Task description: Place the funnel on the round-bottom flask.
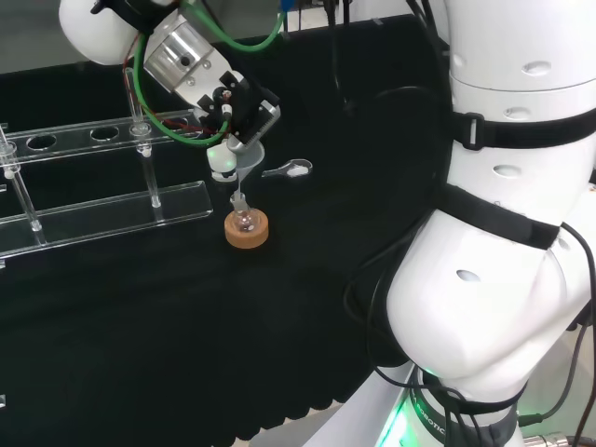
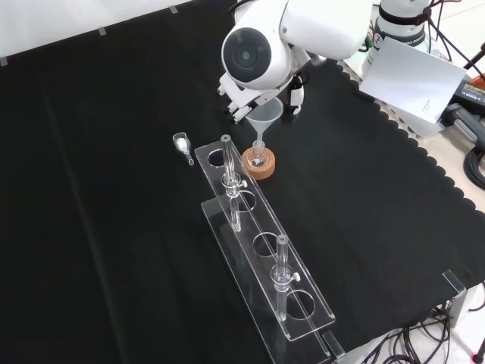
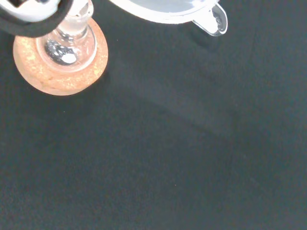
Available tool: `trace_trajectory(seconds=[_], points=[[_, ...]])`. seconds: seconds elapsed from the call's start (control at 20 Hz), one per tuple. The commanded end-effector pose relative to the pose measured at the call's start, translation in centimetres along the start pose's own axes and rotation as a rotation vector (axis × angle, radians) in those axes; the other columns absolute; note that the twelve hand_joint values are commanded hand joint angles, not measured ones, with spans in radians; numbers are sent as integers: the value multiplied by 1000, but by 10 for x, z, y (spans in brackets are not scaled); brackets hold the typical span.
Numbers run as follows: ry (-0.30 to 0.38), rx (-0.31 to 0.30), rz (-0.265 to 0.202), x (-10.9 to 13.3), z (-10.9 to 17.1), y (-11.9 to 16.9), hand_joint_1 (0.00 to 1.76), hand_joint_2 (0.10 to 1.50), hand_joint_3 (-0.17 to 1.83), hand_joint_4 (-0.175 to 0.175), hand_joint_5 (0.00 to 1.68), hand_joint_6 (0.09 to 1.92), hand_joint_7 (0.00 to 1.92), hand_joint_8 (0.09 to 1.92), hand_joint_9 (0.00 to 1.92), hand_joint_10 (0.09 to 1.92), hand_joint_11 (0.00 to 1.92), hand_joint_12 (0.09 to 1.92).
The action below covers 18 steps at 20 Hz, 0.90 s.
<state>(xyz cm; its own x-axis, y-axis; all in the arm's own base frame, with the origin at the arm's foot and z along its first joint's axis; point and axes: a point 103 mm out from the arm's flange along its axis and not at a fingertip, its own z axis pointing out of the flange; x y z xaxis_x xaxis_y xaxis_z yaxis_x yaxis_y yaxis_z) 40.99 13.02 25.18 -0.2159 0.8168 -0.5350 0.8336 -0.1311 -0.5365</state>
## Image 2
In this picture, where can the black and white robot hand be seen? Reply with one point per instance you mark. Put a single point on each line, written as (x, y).
(242, 99)

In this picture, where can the clear plastic funnel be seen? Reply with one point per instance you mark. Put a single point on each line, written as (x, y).
(265, 117)

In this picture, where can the glass round-bottom flask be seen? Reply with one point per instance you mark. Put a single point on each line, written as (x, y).
(257, 157)

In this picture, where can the clear weighing funnel with powder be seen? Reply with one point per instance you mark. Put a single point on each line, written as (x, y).
(181, 143)

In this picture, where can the clear acrylic funnel stand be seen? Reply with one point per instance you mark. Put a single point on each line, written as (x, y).
(265, 261)

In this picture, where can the grey tape piece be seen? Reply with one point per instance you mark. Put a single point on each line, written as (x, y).
(173, 9)
(3, 61)
(102, 32)

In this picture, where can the black cloth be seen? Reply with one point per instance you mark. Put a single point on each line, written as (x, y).
(113, 189)

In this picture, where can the pale board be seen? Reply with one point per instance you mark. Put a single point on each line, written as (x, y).
(413, 79)

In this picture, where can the black and orange device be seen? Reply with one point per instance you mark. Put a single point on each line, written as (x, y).
(471, 93)

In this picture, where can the clear acrylic bracket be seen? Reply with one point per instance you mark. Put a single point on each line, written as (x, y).
(456, 288)

